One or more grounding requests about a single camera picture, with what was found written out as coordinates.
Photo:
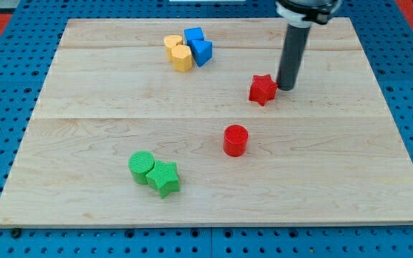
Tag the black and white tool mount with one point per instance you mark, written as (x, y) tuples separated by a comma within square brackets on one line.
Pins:
[(303, 13)]

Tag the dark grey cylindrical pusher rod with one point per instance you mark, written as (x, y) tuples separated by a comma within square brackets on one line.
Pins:
[(291, 57)]

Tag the red cylinder block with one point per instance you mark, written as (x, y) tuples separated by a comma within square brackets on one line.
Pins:
[(235, 140)]

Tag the red star block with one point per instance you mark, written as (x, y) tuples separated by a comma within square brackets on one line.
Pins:
[(263, 89)]

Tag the green star block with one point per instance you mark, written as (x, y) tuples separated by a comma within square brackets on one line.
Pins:
[(164, 178)]

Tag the blue triangle block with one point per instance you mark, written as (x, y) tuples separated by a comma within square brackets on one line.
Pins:
[(202, 51)]

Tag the blue cube block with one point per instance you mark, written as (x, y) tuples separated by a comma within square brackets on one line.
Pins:
[(194, 33)]

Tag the yellow heart block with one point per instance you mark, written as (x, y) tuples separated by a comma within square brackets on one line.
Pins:
[(170, 42)]

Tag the light wooden board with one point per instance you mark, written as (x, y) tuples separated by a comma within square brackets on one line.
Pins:
[(326, 153)]

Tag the green cylinder block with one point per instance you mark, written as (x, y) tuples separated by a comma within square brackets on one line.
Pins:
[(140, 163)]

